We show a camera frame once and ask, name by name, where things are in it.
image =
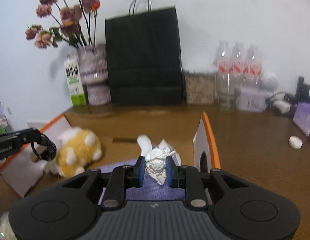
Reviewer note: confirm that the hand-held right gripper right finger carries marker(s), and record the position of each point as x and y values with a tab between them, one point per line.
169	172

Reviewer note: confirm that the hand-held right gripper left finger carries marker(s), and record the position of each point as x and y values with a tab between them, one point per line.
140	172

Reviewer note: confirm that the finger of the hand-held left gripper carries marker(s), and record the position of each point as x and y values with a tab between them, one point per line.
24	136

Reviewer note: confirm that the white tissue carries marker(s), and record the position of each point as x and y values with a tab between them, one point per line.
156	162

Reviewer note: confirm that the purple fabric pouch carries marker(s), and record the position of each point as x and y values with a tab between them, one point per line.
157	192

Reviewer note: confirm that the red cardboard box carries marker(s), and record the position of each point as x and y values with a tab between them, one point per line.
145	122

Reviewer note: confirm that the yellow white plush toy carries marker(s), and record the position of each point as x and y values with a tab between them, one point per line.
75	150

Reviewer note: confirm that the wooden desktop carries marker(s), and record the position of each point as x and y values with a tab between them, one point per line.
257	160

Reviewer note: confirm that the metal storage rack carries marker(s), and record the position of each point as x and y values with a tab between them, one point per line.
1	125

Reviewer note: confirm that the white green milk carton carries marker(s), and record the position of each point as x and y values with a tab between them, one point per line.
75	80

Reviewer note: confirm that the clear snack container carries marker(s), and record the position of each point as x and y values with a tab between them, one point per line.
198	87

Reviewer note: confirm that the purple ceramic vase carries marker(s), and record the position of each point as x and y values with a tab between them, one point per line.
93	75

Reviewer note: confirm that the pale purple tin box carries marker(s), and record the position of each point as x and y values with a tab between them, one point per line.
252	100

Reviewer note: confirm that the black paper bag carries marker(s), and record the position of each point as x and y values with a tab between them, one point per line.
145	55

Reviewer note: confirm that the dried rose bouquet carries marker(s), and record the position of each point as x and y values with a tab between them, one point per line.
67	15

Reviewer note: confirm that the white round lid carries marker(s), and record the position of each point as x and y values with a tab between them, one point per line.
295	142

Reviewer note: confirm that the white power strip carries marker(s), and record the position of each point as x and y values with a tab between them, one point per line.
281	106

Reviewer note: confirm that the white round device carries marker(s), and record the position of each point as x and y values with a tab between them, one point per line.
270	81

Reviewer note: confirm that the purple tissue pack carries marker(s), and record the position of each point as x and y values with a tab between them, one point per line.
306	117

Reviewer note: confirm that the black upright boxes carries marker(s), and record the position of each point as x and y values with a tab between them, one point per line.
301	90

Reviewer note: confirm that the white wall vent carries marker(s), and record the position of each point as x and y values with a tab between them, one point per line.
36	124

